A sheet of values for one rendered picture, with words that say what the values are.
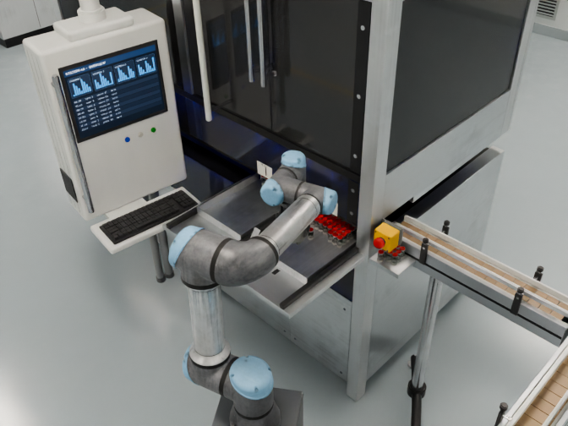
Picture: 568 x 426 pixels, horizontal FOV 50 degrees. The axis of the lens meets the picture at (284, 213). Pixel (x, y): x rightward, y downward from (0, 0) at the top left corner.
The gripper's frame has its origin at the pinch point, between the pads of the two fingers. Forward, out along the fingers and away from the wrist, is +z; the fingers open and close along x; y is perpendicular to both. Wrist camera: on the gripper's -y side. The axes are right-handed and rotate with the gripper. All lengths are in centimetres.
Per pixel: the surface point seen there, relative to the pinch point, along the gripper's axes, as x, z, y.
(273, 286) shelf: -2.3, 15.5, 10.9
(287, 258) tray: -8.5, 15.2, -2.7
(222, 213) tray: -46.4, 15.2, -4.2
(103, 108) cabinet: -89, -24, 15
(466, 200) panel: 13, 29, -95
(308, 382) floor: -10, 103, -16
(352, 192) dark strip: 4.2, -10.0, -22.9
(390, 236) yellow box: 21.3, 0.4, -23.2
